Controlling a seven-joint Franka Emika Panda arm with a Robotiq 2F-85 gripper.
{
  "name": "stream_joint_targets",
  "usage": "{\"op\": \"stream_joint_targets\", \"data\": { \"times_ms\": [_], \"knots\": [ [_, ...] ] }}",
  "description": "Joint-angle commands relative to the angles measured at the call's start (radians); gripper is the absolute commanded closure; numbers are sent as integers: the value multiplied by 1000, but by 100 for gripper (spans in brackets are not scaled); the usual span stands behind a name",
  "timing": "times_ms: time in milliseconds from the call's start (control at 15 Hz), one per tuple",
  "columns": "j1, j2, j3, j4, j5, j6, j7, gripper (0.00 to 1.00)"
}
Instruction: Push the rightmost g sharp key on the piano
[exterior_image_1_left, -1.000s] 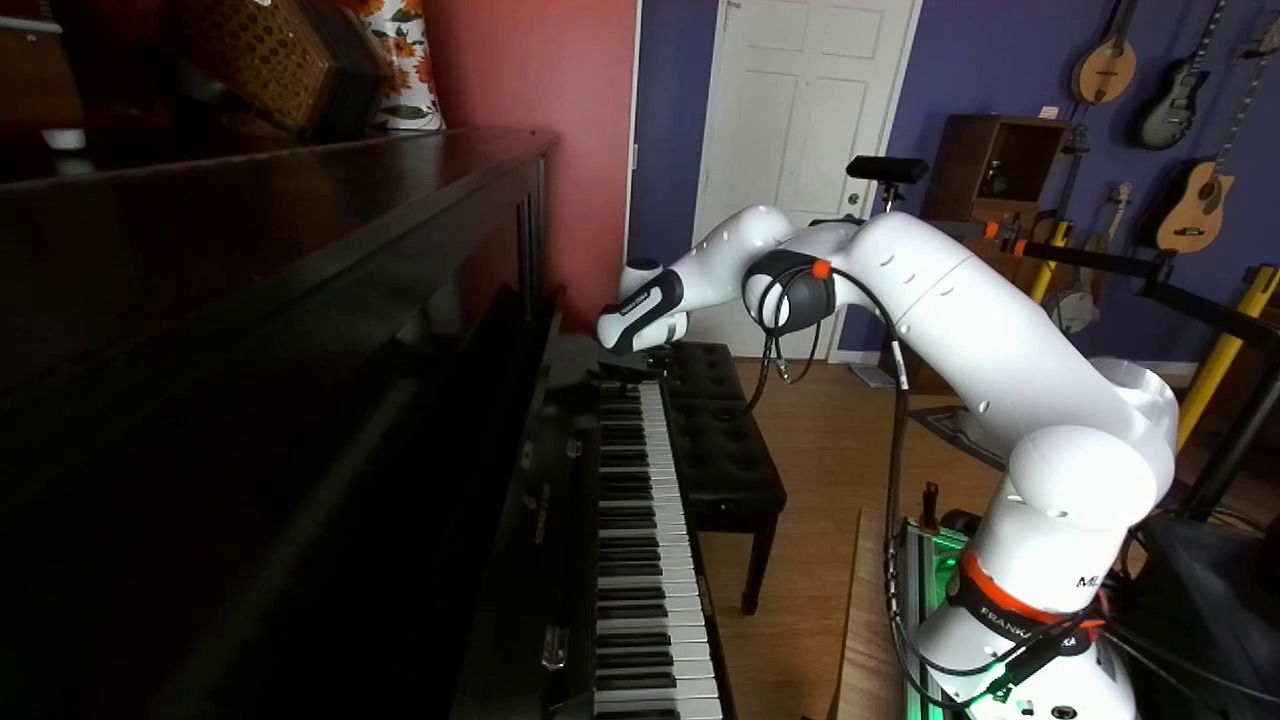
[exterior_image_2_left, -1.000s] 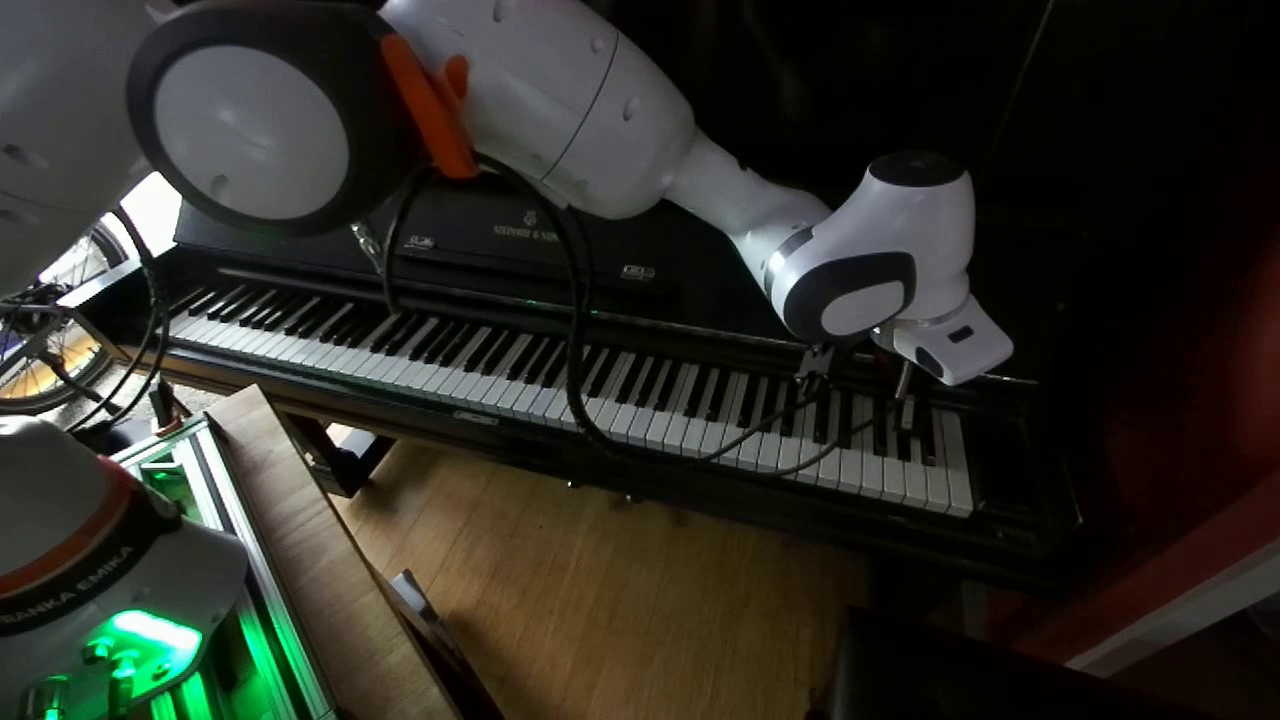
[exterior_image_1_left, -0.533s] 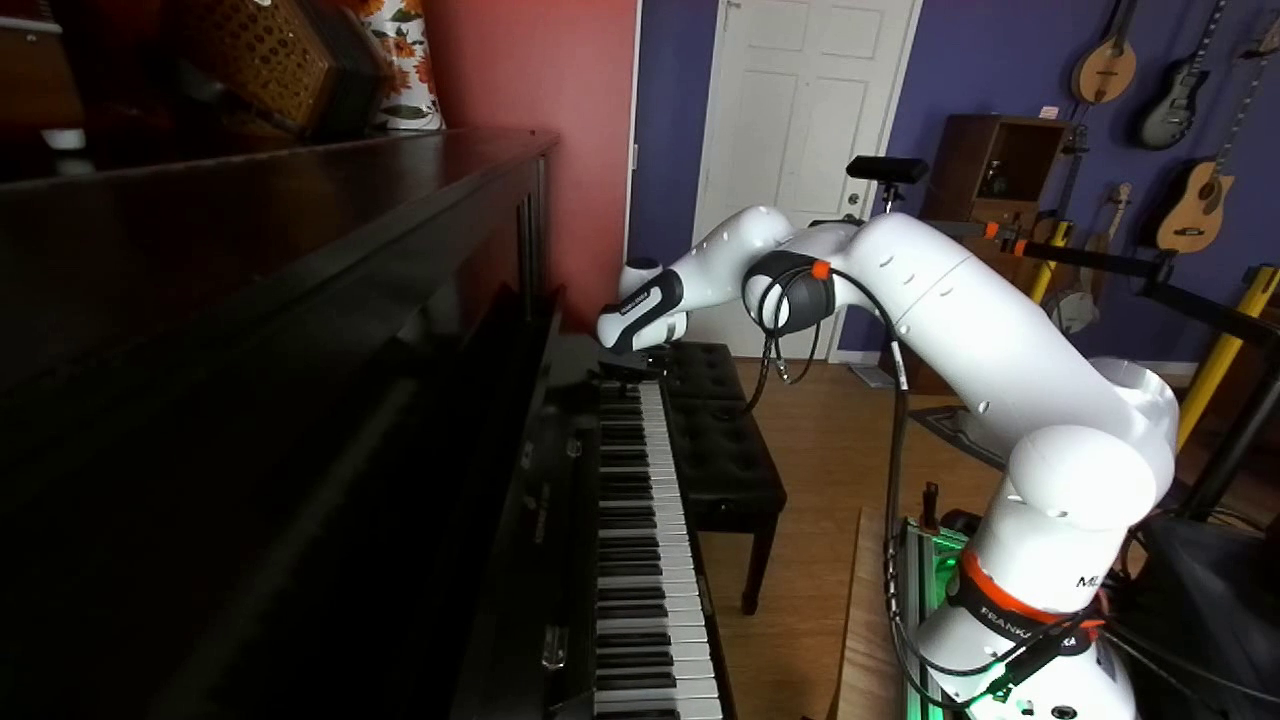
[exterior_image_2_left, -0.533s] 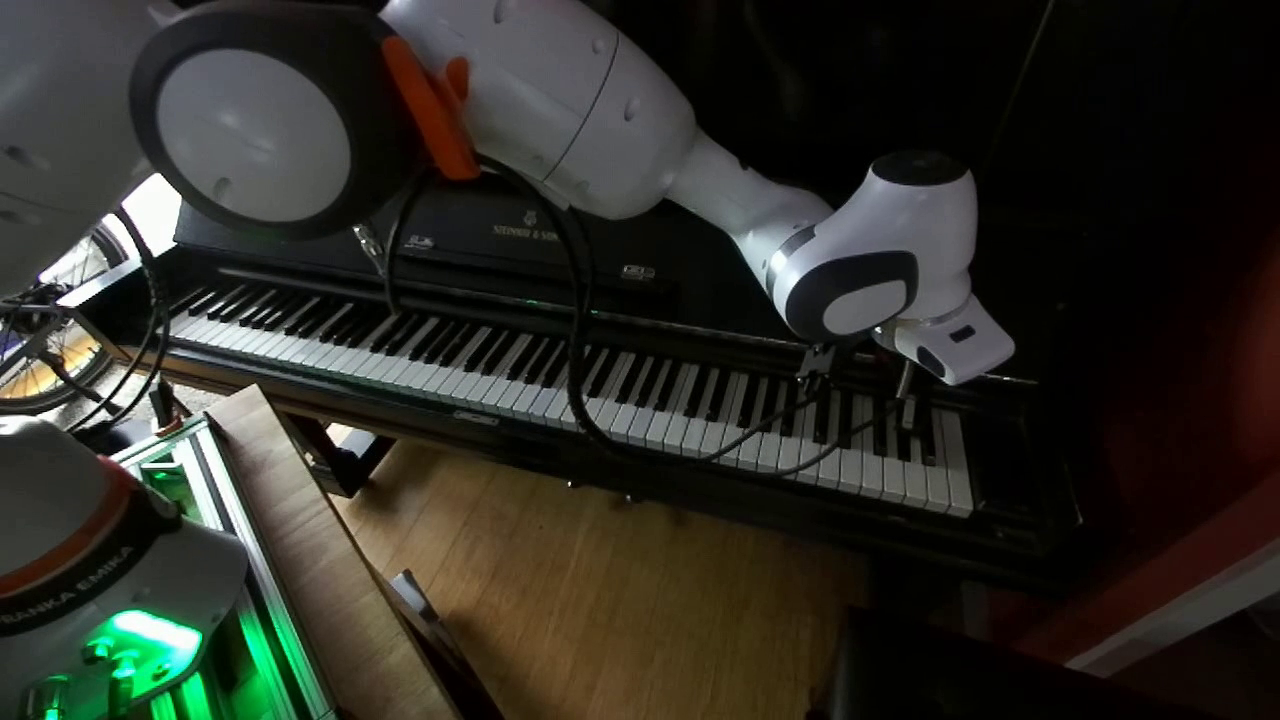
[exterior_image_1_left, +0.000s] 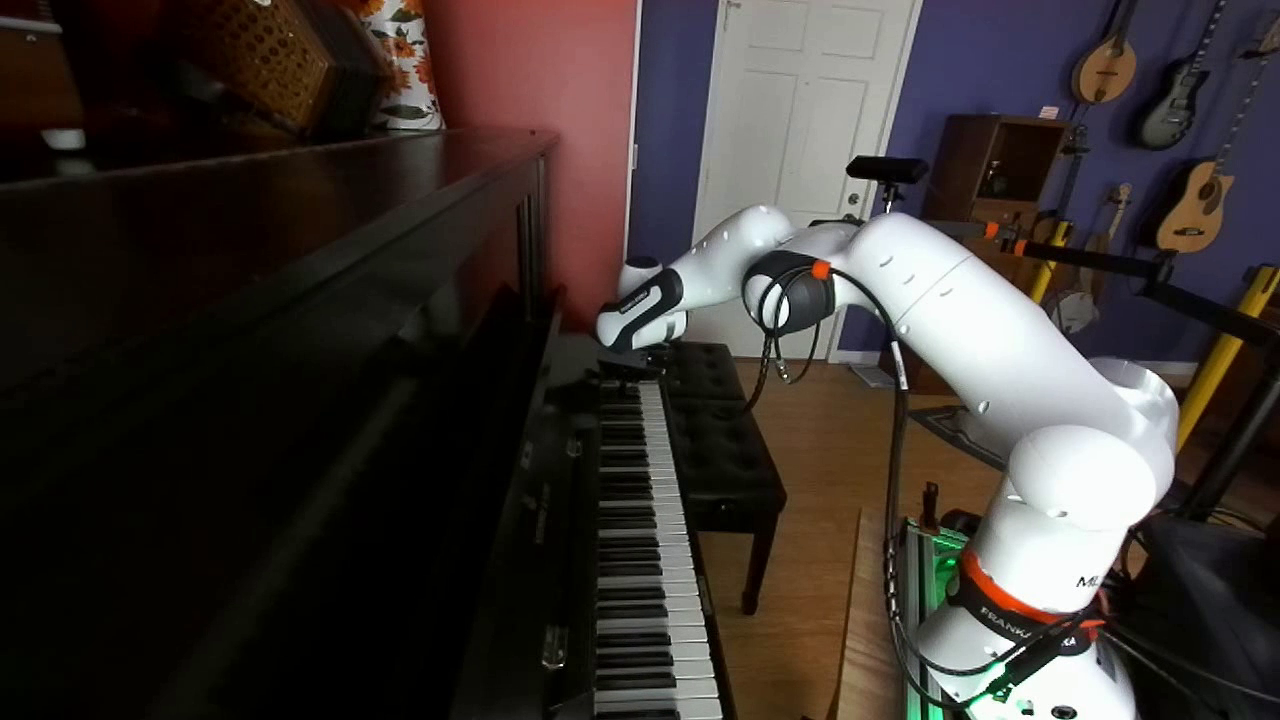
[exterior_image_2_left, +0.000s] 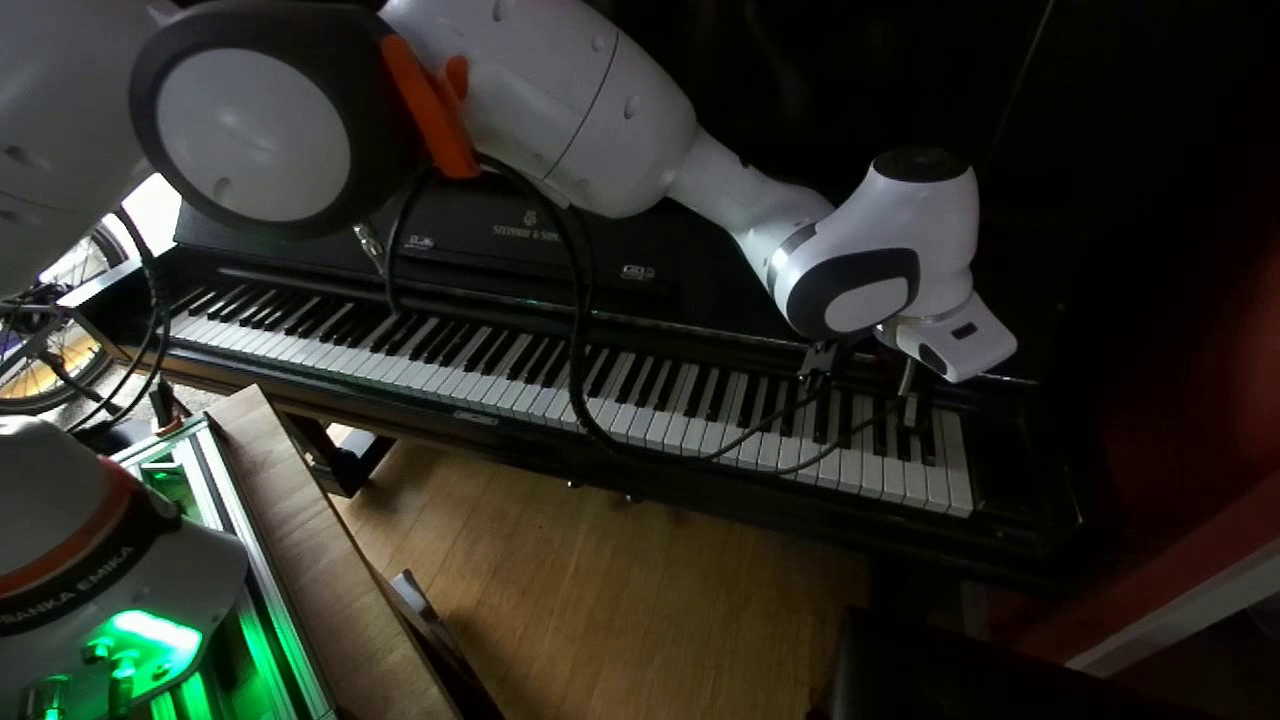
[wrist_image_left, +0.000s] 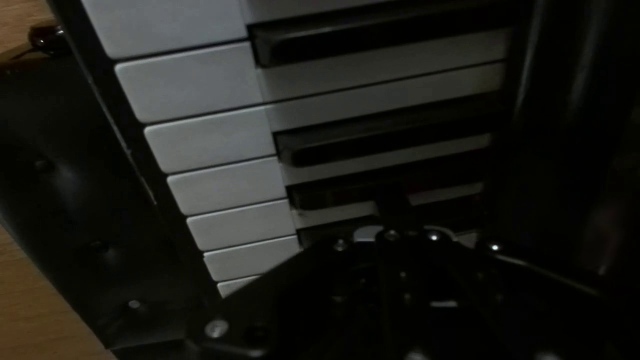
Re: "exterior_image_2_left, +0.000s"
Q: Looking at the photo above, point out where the black upright piano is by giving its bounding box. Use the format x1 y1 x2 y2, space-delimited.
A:
71 0 1126 597

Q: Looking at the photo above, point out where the aluminium frame rail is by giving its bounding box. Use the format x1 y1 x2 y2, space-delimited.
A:
113 410 338 720

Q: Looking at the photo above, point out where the black bicycle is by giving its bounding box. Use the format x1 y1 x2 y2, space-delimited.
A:
0 217 137 414

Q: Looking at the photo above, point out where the white baseboard strip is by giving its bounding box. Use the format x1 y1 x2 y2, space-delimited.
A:
1064 534 1280 681

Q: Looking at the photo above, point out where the brown wooden board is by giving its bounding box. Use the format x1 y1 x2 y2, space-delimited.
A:
195 381 465 720

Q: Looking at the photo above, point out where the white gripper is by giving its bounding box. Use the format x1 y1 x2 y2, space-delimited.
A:
876 293 1021 433

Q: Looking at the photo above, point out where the small black clamp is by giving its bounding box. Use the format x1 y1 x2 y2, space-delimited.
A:
140 373 183 433

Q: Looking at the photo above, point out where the dark metal bracket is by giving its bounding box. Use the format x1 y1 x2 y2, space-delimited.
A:
384 567 507 720

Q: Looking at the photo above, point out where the orange cable clip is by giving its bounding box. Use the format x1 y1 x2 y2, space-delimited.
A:
376 27 489 183

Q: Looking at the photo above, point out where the white robot base orange ring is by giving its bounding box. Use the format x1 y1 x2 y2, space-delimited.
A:
0 418 256 720

